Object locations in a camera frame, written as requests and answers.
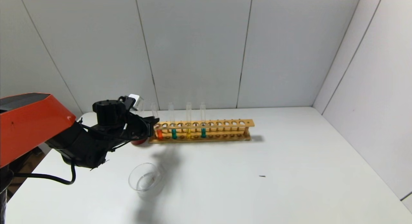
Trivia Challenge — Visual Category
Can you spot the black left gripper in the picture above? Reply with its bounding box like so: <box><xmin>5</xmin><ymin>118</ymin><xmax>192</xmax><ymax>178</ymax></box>
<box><xmin>127</xmin><ymin>112</ymin><xmax>160</xmax><ymax>140</ymax></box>

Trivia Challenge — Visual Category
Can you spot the glass tube with red-orange liquid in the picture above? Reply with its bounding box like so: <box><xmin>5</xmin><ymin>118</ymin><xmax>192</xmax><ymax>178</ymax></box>
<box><xmin>150</xmin><ymin>102</ymin><xmax>164</xmax><ymax>141</ymax></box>

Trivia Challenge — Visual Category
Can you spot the glass tube with blue-green liquid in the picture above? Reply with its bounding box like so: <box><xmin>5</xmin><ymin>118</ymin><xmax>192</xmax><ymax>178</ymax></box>
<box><xmin>168</xmin><ymin>102</ymin><xmax>178</xmax><ymax>140</ymax></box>

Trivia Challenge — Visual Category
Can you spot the glass tube with yellow liquid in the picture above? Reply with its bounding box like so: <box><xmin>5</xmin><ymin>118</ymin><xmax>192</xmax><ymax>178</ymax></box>
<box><xmin>185</xmin><ymin>102</ymin><xmax>192</xmax><ymax>138</ymax></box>

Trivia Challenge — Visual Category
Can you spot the glass tube with teal liquid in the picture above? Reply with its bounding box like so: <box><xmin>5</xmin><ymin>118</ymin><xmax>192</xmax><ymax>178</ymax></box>
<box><xmin>200</xmin><ymin>102</ymin><xmax>207</xmax><ymax>138</ymax></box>

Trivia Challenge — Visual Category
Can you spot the wooden test tube rack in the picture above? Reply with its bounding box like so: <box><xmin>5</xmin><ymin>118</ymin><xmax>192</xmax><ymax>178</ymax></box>
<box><xmin>148</xmin><ymin>119</ymin><xmax>255</xmax><ymax>144</ymax></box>

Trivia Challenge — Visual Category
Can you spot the clear glass spouted dish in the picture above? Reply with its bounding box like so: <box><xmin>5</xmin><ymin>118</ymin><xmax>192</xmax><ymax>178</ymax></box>
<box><xmin>128</xmin><ymin>162</ymin><xmax>166</xmax><ymax>199</ymax></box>

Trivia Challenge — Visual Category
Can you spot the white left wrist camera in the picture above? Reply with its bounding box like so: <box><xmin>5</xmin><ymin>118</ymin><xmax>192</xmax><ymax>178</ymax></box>
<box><xmin>128</xmin><ymin>94</ymin><xmax>144</xmax><ymax>109</ymax></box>

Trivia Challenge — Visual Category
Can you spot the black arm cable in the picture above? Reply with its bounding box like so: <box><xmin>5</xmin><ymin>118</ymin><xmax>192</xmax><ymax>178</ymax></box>
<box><xmin>13</xmin><ymin>159</ymin><xmax>77</xmax><ymax>185</ymax></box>

